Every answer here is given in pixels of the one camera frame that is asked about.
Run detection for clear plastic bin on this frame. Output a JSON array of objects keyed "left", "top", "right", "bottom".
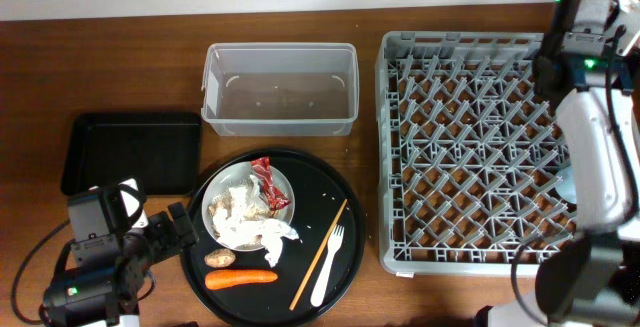
[{"left": 201, "top": 42, "right": 360, "bottom": 137}]

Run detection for black rectangular tray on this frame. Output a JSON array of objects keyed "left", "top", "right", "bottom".
[{"left": 61, "top": 111, "right": 202, "bottom": 196}]

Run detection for white tissue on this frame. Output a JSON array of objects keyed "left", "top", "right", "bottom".
[{"left": 209, "top": 175, "right": 299, "bottom": 267}]

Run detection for round black serving tray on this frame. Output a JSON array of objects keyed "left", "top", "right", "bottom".
[{"left": 181, "top": 148, "right": 366, "bottom": 326}]

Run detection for orange carrot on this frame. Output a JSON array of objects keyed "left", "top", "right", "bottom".
[{"left": 205, "top": 269, "right": 278, "bottom": 290}]

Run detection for red snack wrapper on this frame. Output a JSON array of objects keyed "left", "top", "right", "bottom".
[{"left": 250, "top": 156, "right": 291, "bottom": 211}]

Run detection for white plastic fork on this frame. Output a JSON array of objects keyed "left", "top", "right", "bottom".
[{"left": 310, "top": 225, "right": 344, "bottom": 307}]

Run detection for grey plate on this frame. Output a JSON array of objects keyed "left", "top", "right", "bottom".
[{"left": 201, "top": 162, "right": 295, "bottom": 252}]

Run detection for grey dishwasher rack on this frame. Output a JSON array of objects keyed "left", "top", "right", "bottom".
[{"left": 375, "top": 31, "right": 578, "bottom": 276}]

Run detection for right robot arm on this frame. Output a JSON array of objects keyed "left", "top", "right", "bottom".
[{"left": 474, "top": 32, "right": 639, "bottom": 326}]

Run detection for wooden chopstick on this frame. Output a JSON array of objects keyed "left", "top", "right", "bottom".
[{"left": 289, "top": 199, "right": 348, "bottom": 311}]

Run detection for rice and food scraps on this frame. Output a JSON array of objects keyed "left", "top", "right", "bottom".
[{"left": 208, "top": 187, "right": 275, "bottom": 220}]

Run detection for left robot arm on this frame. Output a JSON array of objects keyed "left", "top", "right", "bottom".
[{"left": 40, "top": 202, "right": 198, "bottom": 326}]

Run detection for brown mushroom piece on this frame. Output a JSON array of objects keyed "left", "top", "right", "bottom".
[{"left": 204, "top": 249, "right": 236, "bottom": 268}]

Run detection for light blue cup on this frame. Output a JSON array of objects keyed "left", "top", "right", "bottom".
[{"left": 555, "top": 166, "right": 577, "bottom": 204}]

